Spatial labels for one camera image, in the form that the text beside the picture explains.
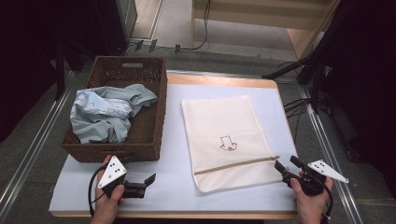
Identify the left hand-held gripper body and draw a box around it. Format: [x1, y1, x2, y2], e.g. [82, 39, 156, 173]
[97, 155, 148, 200]

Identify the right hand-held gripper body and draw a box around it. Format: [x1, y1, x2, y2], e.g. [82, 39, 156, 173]
[288, 159, 349, 197]

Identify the brown woven basket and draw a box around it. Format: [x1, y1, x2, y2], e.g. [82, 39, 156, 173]
[59, 55, 168, 163]

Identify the light blue garment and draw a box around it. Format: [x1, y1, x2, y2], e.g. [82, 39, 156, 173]
[69, 83, 159, 145]

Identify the cream mesh laundry bag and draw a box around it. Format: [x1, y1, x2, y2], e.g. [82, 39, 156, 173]
[181, 94, 283, 194]

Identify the person's right hand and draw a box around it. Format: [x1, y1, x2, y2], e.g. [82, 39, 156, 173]
[290, 178, 334, 224]

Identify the person's left hand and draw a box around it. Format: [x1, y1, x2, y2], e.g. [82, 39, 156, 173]
[92, 155, 125, 224]

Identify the black tripod stand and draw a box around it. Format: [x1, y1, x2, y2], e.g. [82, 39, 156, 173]
[261, 46, 331, 115]

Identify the dark curtain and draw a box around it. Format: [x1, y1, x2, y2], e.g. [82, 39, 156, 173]
[311, 0, 396, 200]
[0, 0, 97, 144]

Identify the black metal stand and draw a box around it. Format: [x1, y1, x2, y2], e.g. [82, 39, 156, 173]
[54, 40, 85, 101]

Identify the wooden table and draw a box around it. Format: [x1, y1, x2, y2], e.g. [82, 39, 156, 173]
[49, 74, 302, 220]

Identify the dark cabinet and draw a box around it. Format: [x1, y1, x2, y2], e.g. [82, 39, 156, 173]
[92, 0, 138, 56]

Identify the light wooden shelf unit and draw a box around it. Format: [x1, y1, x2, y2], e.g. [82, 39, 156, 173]
[190, 0, 342, 60]

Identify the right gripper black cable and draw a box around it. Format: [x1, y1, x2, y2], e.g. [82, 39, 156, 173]
[322, 182, 334, 224]

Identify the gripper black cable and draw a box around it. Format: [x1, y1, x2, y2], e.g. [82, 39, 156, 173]
[322, 182, 334, 224]
[88, 162, 108, 217]

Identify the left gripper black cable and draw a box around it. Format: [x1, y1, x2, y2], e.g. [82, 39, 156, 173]
[88, 162, 108, 217]

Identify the metal floor rail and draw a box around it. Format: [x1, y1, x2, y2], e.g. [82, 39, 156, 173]
[0, 72, 76, 216]
[297, 83, 365, 224]

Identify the bundle of black floor cables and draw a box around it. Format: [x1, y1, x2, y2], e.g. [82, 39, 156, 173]
[276, 60, 313, 144]

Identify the black hanging cable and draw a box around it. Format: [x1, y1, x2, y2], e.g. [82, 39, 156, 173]
[155, 0, 213, 52]

